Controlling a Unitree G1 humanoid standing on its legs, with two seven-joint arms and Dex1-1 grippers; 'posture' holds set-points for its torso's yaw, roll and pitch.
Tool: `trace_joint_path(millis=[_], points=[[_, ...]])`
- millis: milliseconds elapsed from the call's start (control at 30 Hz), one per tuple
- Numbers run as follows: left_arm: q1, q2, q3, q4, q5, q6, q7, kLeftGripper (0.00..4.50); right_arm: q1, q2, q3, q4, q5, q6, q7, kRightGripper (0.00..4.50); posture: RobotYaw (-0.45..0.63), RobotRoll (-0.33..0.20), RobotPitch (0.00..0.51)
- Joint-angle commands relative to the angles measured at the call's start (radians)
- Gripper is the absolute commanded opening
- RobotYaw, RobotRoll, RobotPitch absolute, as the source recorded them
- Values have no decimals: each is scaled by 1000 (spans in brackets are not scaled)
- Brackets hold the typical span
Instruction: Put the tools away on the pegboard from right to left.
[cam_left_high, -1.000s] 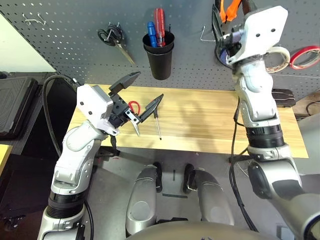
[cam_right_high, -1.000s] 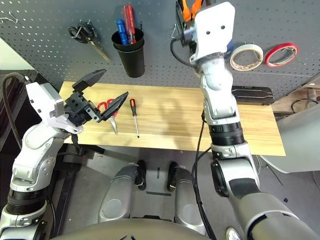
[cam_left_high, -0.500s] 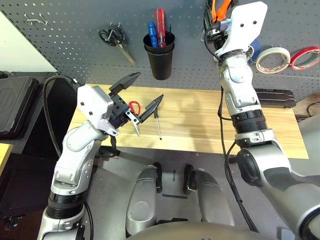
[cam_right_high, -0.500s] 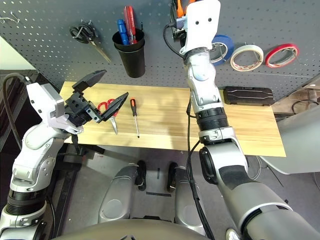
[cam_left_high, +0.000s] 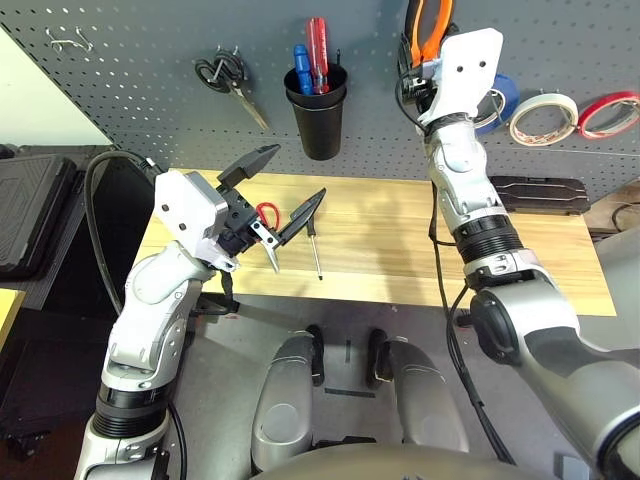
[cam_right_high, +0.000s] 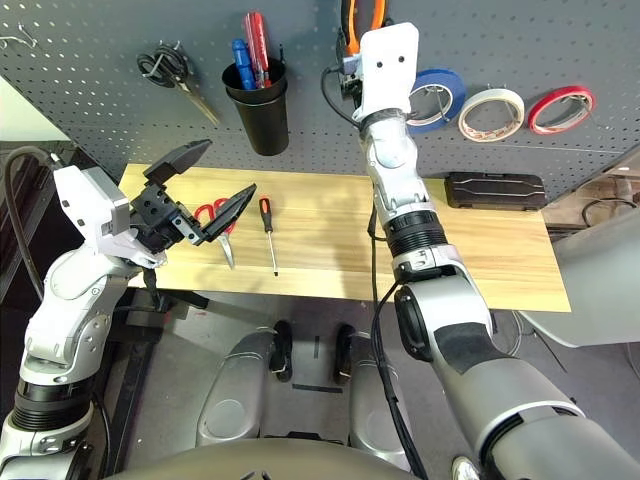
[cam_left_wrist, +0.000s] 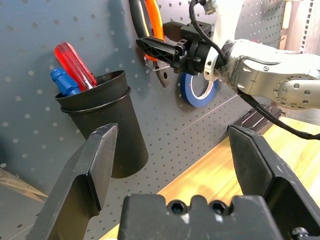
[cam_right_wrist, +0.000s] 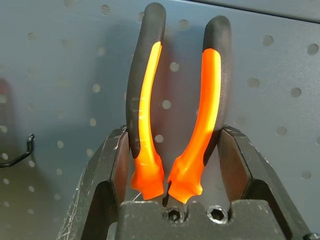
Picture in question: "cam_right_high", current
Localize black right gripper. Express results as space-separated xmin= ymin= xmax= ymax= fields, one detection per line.
xmin=337 ymin=49 xmax=364 ymax=110

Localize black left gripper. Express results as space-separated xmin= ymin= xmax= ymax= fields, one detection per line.
xmin=129 ymin=138 xmax=259 ymax=255

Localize orange black pliers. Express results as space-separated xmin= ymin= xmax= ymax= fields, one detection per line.
xmin=340 ymin=0 xmax=389 ymax=56

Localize orange black screwdriver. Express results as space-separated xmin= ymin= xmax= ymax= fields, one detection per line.
xmin=257 ymin=196 xmax=280 ymax=278

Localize red handled scissors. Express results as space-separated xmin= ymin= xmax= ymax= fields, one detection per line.
xmin=193 ymin=197 xmax=237 ymax=271

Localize white tape roll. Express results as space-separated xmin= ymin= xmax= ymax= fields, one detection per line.
xmin=457 ymin=88 xmax=526 ymax=144

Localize grey metal pegboard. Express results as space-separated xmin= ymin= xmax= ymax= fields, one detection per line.
xmin=0 ymin=0 xmax=640 ymax=201

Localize black plastic cup holder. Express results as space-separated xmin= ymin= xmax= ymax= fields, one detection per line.
xmin=221 ymin=57 xmax=291 ymax=156

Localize silver blue tape hook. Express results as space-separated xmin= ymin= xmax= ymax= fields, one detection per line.
xmin=424 ymin=84 xmax=449 ymax=124

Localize blue tape roll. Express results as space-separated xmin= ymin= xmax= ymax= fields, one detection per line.
xmin=405 ymin=68 xmax=469 ymax=134

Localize black table leg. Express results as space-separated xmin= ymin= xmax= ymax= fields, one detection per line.
xmin=127 ymin=287 xmax=210 ymax=326

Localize silver double prong hook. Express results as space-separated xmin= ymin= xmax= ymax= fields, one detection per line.
xmin=482 ymin=83 xmax=516 ymax=126

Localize silver scissors hook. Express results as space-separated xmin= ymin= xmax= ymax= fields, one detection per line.
xmin=158 ymin=40 xmax=184 ymax=66

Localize black robot left foot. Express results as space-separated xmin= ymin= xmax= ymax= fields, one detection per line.
xmin=272 ymin=319 xmax=296 ymax=384

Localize black robot foot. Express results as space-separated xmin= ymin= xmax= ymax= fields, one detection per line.
xmin=332 ymin=323 xmax=357 ymax=386
xmin=272 ymin=319 xmax=296 ymax=384

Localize black plastic tool case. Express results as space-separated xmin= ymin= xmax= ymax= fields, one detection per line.
xmin=444 ymin=171 xmax=547 ymax=212

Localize red tape roll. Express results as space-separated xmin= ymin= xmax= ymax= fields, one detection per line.
xmin=528 ymin=85 xmax=597 ymax=136

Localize silver robot left leg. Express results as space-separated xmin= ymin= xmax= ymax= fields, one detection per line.
xmin=195 ymin=329 xmax=281 ymax=446

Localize silver robot leg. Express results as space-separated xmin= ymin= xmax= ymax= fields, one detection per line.
xmin=347 ymin=332 xmax=416 ymax=474
xmin=195 ymin=329 xmax=281 ymax=446

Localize black robot right foot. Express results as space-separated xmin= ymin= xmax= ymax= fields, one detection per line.
xmin=332 ymin=323 xmax=357 ymax=386

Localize silver red tape hook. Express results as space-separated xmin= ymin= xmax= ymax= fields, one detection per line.
xmin=564 ymin=94 xmax=594 ymax=119

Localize silver robot right leg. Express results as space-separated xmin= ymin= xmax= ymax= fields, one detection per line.
xmin=347 ymin=332 xmax=416 ymax=474

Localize grey robot torso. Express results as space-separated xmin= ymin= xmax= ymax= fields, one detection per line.
xmin=99 ymin=438 xmax=426 ymax=480

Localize light grey plastic chair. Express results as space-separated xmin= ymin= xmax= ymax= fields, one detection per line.
xmin=519 ymin=209 xmax=640 ymax=349

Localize white sneaker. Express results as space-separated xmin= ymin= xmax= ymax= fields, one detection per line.
xmin=451 ymin=455 xmax=485 ymax=480

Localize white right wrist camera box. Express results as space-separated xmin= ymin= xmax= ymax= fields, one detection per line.
xmin=352 ymin=22 xmax=420 ymax=124

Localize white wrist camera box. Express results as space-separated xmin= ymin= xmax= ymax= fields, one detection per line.
xmin=51 ymin=164 xmax=169 ymax=269
xmin=352 ymin=22 xmax=420 ymax=124

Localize black handled scissors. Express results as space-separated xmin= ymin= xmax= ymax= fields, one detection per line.
xmin=136 ymin=44 xmax=221 ymax=127

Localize red handled screwdriver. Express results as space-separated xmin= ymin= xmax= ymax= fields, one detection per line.
xmin=243 ymin=12 xmax=272 ymax=89

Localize blue handled screwdriver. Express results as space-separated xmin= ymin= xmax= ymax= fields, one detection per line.
xmin=230 ymin=38 xmax=256 ymax=90

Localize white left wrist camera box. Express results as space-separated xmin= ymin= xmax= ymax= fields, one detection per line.
xmin=51 ymin=164 xmax=169 ymax=269

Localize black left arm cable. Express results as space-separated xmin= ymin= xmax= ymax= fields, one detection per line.
xmin=3 ymin=145 xmax=61 ymax=301

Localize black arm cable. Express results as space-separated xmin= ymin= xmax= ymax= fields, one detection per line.
xmin=3 ymin=145 xmax=61 ymax=301
xmin=320 ymin=64 xmax=431 ymax=480

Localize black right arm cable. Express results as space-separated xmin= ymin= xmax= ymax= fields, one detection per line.
xmin=320 ymin=64 xmax=431 ymax=480

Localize silver bent wire hook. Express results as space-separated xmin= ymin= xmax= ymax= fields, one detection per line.
xmin=0 ymin=22 xmax=39 ymax=51

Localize black cable loop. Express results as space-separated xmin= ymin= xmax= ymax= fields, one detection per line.
xmin=582 ymin=198 xmax=640 ymax=227

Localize white floor cables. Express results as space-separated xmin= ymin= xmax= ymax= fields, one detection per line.
xmin=492 ymin=312 xmax=525 ymax=357

